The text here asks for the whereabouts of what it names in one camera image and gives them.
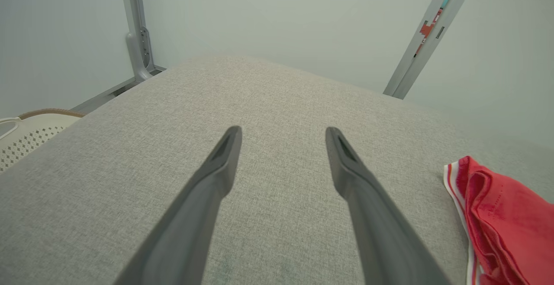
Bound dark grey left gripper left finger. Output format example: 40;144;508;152
113;126;243;285

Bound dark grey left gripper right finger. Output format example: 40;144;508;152
325;126;451;285

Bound red shorts with white panel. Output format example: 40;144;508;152
444;155;554;285

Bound cream perforated laundry basket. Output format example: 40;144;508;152
0;108;86;173

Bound red sticker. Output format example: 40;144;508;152
415;9;444;57

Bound grey metal post with bracket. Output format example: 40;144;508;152
118;0;167;82

